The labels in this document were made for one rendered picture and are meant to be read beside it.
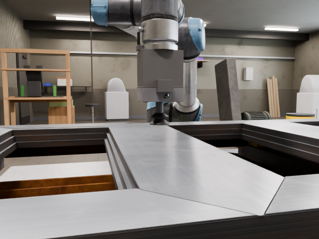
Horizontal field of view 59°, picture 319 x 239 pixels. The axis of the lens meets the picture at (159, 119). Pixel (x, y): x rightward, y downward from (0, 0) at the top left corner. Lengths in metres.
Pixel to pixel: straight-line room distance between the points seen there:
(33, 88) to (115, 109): 3.38
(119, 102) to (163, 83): 9.10
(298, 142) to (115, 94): 9.00
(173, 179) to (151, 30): 0.32
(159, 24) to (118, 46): 10.00
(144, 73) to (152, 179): 0.27
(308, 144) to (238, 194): 0.45
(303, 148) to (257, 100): 11.36
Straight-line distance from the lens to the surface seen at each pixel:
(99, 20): 0.74
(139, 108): 10.51
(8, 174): 1.15
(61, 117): 7.75
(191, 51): 1.07
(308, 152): 0.74
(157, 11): 0.58
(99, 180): 0.87
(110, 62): 10.47
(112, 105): 9.61
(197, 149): 0.52
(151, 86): 0.56
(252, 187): 0.34
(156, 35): 0.57
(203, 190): 0.31
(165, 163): 0.42
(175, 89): 0.57
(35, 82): 7.10
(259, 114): 5.52
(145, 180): 0.34
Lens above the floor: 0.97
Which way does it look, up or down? 5 degrees down
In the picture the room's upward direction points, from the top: straight up
